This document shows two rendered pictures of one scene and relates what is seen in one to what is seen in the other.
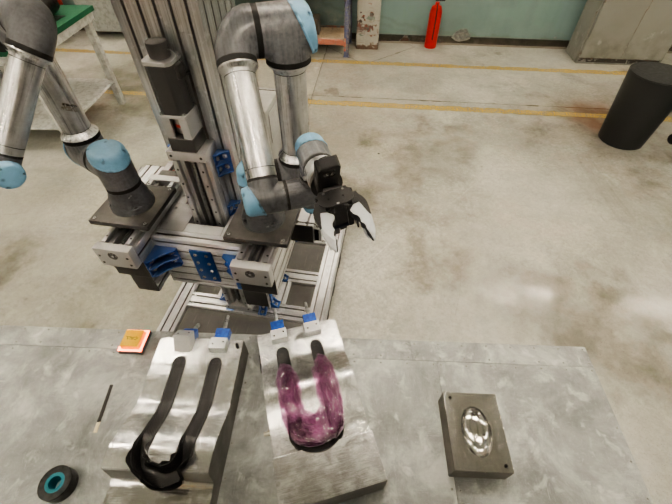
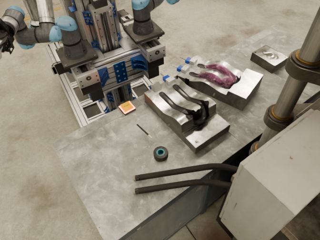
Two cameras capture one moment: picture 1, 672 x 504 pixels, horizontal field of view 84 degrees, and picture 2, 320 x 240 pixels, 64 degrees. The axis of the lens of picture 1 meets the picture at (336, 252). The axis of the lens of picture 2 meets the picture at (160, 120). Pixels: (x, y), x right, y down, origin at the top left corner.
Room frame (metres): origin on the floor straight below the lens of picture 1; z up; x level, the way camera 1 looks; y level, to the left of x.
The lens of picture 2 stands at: (-0.42, 1.14, 2.03)
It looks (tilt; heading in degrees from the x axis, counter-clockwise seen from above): 51 degrees down; 325
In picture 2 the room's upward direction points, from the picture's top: 4 degrees counter-clockwise
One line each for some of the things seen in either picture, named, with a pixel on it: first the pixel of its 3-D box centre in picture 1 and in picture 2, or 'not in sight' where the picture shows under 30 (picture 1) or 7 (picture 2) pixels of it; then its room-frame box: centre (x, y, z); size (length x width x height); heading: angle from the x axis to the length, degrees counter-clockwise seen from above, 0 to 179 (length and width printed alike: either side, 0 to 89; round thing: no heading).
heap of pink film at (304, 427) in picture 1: (309, 394); (217, 73); (0.40, 0.07, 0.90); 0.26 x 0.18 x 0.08; 15
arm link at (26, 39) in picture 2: not in sight; (26, 36); (0.90, 0.99, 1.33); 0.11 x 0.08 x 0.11; 55
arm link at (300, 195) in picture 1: (309, 191); not in sight; (0.74, 0.07, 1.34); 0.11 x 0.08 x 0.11; 106
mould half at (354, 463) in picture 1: (313, 400); (217, 77); (0.40, 0.07, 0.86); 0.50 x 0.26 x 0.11; 15
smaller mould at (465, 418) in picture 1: (472, 433); (268, 58); (0.31, -0.38, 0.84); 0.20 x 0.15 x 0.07; 178
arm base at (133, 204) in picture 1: (127, 192); (73, 45); (1.05, 0.74, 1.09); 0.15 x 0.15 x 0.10
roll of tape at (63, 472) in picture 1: (58, 483); (160, 154); (0.20, 0.72, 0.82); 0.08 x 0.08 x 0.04
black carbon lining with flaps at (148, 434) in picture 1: (179, 413); (185, 100); (0.34, 0.42, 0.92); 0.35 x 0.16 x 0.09; 178
